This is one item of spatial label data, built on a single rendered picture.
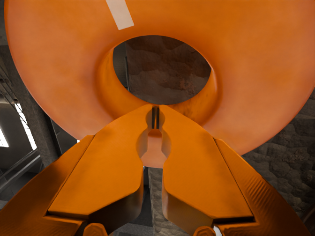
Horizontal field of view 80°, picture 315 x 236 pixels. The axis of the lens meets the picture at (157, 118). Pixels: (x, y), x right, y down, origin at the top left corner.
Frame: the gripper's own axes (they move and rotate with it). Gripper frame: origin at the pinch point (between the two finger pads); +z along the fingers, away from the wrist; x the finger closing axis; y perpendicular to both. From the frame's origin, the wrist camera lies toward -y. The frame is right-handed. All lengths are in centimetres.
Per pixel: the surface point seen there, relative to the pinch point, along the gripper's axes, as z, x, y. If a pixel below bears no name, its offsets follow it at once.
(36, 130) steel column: 291, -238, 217
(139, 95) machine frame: 11.2, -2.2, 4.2
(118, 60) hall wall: 639, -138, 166
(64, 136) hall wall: 667, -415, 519
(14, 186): 600, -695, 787
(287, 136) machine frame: 11.9, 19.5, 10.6
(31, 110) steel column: 294, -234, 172
